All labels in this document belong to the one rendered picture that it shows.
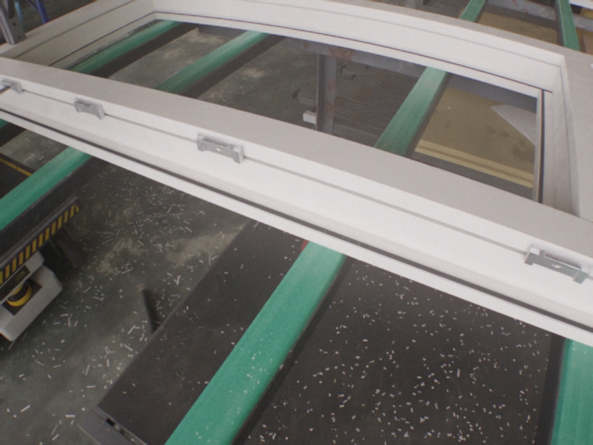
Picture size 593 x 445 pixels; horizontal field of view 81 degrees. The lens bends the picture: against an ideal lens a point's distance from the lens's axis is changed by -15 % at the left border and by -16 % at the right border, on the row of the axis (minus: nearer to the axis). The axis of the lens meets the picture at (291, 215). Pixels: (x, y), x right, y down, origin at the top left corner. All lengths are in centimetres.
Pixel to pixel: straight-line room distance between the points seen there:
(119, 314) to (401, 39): 118
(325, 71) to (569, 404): 78
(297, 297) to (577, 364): 23
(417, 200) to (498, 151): 66
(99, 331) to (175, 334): 81
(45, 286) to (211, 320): 92
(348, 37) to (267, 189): 42
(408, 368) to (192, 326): 33
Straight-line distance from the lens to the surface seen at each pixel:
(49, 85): 57
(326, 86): 93
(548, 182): 48
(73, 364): 142
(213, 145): 37
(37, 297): 148
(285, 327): 31
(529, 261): 33
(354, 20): 73
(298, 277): 34
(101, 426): 66
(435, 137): 94
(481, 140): 97
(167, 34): 91
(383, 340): 63
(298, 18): 77
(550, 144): 55
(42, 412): 140
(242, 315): 64
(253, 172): 37
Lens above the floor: 114
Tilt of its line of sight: 46 degrees down
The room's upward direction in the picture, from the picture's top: 1 degrees counter-clockwise
